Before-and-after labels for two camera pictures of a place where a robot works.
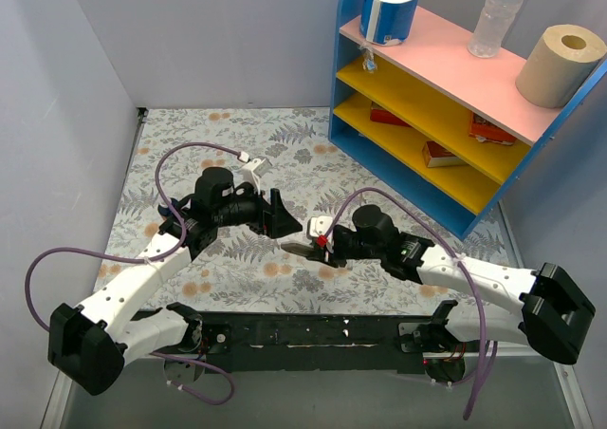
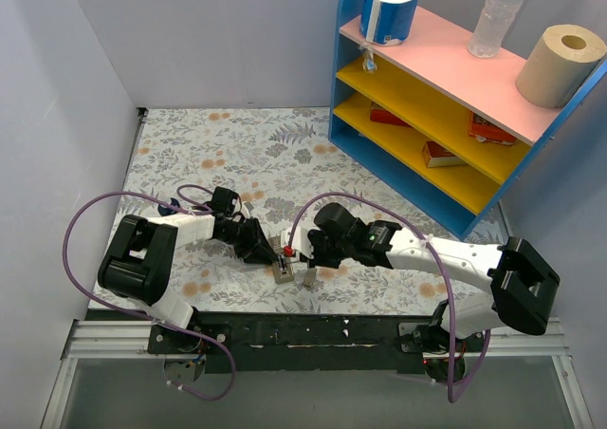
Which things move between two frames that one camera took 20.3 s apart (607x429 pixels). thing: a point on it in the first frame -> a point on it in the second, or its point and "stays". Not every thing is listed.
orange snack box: x=483 y=129 stays
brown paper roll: x=559 y=64 stays
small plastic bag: x=369 y=63 stays
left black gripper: x=266 y=214 -> x=248 y=237
